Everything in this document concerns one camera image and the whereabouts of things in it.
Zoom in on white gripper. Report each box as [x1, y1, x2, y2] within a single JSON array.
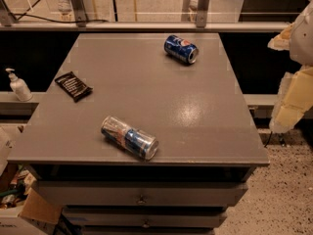
[[267, 1, 313, 134]]

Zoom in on red bull can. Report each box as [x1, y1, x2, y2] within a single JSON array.
[[101, 116, 158, 161]]

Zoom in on blue pepsi can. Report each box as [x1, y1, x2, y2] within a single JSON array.
[[164, 35, 199, 65]]

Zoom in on grey drawer cabinet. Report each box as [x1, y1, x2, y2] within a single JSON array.
[[9, 33, 269, 235]]

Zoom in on top drawer knob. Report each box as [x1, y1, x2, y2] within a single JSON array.
[[136, 195, 147, 206]]

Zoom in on drawer knob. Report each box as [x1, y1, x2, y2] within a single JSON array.
[[142, 220, 151, 229], [136, 195, 147, 206]]

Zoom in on black snack packet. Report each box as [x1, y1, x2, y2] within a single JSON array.
[[55, 71, 93, 102]]

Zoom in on white pump bottle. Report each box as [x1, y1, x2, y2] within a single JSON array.
[[6, 68, 32, 102]]

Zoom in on cardboard box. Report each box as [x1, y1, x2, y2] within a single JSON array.
[[0, 189, 62, 235]]

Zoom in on black cable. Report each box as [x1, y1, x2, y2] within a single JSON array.
[[9, 0, 111, 24]]

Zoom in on metal railing frame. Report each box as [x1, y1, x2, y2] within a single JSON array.
[[0, 0, 313, 33]]

